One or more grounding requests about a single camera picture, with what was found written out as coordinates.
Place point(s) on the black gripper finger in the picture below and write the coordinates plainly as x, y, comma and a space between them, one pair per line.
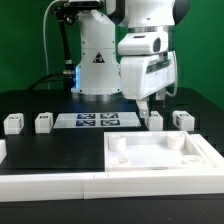
143, 108
160, 95

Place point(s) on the white square tabletop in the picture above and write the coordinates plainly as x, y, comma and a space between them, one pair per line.
163, 150

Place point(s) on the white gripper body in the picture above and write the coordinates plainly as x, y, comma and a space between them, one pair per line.
148, 61

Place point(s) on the white U-shaped obstacle wall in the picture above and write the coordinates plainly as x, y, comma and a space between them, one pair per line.
115, 184

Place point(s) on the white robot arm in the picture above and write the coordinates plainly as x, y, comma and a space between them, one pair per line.
103, 24

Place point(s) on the white marker tag sheet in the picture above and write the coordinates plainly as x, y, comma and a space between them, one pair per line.
97, 120

